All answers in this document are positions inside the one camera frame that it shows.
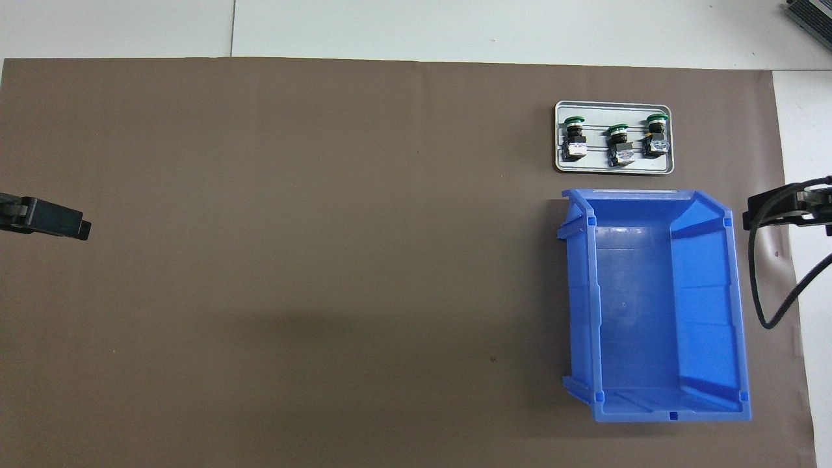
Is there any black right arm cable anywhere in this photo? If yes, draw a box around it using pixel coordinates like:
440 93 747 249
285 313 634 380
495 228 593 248
747 174 832 330

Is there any grey ribbed device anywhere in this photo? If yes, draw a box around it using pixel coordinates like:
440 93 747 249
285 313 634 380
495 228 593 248
783 0 832 41

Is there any brown paper table mat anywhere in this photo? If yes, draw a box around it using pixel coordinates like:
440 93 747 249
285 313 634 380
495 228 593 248
0 57 818 468

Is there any grey metal tray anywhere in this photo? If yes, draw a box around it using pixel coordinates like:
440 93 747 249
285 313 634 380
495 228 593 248
554 100 675 175

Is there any blue plastic storage bin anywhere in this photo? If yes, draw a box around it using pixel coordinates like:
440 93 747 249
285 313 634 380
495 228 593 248
558 188 753 423

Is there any green push button switch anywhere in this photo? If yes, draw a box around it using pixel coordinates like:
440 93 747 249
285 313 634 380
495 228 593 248
563 115 589 161
606 123 636 168
642 113 670 159

